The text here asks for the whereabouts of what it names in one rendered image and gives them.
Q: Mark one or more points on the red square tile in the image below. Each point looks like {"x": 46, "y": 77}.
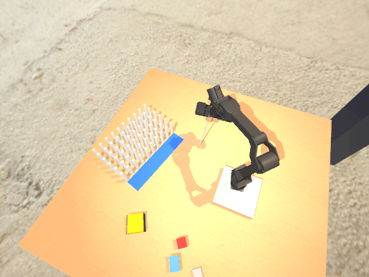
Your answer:
{"x": 181, "y": 242}

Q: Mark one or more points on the blue flat strip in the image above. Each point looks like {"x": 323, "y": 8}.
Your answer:
{"x": 155, "y": 161}

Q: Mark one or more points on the blue cube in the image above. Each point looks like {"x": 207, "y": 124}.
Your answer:
{"x": 174, "y": 264}

